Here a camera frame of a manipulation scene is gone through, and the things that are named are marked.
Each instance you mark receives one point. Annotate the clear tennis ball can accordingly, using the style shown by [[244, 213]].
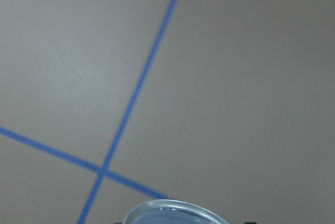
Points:
[[170, 211]]

